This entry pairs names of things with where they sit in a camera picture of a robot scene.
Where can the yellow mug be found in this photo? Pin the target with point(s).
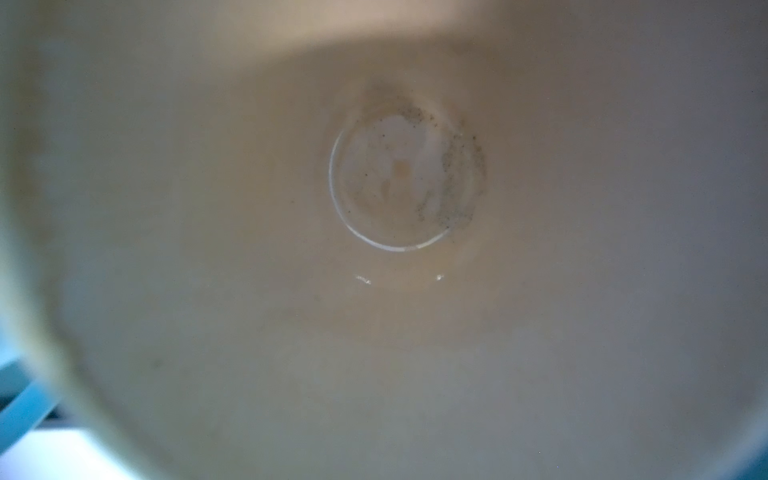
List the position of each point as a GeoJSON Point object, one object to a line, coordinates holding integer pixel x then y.
{"type": "Point", "coordinates": [392, 239]}

